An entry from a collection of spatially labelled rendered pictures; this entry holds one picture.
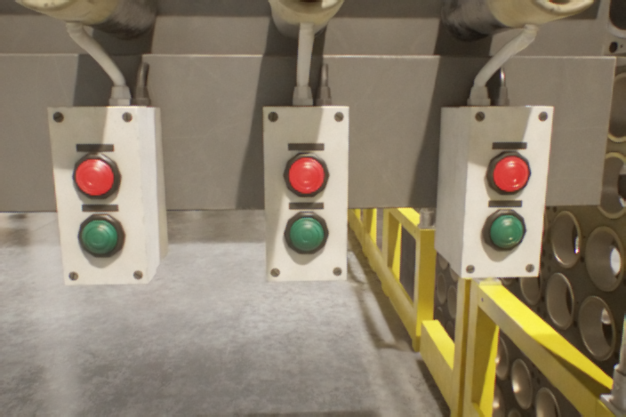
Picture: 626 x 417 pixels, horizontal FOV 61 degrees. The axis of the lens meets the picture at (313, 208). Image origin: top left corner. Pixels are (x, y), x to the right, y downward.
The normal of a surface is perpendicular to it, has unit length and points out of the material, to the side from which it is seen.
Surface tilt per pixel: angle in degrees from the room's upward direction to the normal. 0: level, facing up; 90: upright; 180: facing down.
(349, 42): 90
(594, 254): 83
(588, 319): 83
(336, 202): 90
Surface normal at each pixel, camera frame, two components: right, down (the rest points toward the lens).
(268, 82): 0.05, 0.20
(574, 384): -1.00, 0.01
